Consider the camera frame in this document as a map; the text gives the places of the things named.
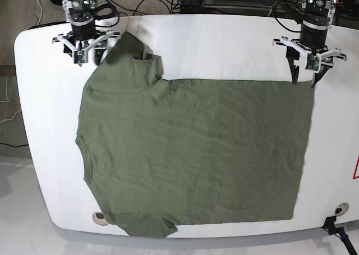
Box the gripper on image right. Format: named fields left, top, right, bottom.
left=273, top=20, right=347, bottom=88

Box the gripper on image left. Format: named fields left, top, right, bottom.
left=52, top=21, right=120, bottom=66

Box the olive green T-shirt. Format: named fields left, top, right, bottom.
left=76, top=33, right=314, bottom=238

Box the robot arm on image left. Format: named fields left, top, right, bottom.
left=52, top=0, right=120, bottom=66

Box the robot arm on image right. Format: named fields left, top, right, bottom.
left=273, top=0, right=347, bottom=87

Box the black flat bar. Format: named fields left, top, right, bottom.
left=29, top=21, right=66, bottom=30

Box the red warning triangle sticker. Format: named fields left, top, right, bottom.
left=353, top=157, right=359, bottom=179

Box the right silver table grommet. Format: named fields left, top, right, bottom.
left=334, top=202, right=349, bottom=216

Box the silver table grommet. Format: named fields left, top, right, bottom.
left=92, top=212, right=109, bottom=226
left=334, top=202, right=349, bottom=216

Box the left silver table grommet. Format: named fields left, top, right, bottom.
left=92, top=212, right=109, bottom=226

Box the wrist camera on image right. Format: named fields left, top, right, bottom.
left=305, top=54, right=320, bottom=73

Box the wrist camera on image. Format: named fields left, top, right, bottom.
left=72, top=50, right=85, bottom=67
left=305, top=54, right=320, bottom=73

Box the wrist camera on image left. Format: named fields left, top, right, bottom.
left=72, top=50, right=85, bottom=67

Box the white floor cable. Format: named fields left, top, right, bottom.
left=34, top=0, right=43, bottom=25

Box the black clamp with cable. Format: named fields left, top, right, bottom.
left=321, top=216, right=358, bottom=255

